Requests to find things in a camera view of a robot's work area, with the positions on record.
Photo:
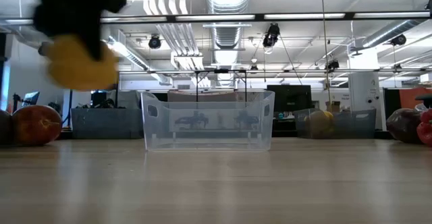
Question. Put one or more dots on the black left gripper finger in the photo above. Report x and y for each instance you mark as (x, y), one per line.
(94, 43)

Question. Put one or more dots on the yellow bell pepper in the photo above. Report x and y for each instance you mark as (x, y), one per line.
(77, 72)

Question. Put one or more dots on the red yellow apple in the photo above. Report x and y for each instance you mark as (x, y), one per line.
(37, 126)

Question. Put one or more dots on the red bell pepper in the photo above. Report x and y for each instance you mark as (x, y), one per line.
(426, 133)

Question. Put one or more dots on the black background robot arm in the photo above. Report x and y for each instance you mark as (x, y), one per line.
(246, 118)
(194, 120)

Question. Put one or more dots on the grey plastic basket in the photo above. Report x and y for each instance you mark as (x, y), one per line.
(104, 124)
(357, 126)

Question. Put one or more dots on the computer monitor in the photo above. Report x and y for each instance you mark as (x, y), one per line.
(31, 98)

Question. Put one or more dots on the clear plastic basket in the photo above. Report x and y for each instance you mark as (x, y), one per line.
(152, 133)

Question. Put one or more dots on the black light strip bar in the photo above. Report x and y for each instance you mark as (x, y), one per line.
(260, 17)

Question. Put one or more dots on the black television screen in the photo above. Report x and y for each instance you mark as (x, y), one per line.
(289, 97)

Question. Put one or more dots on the cardboard box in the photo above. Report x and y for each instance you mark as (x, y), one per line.
(334, 106)

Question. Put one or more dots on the white square column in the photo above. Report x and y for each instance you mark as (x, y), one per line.
(364, 92)

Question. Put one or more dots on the black hanging camera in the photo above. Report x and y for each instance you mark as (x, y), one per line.
(333, 64)
(399, 40)
(271, 35)
(155, 42)

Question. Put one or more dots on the slim silver ventilation duct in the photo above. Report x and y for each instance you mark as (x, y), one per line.
(388, 31)

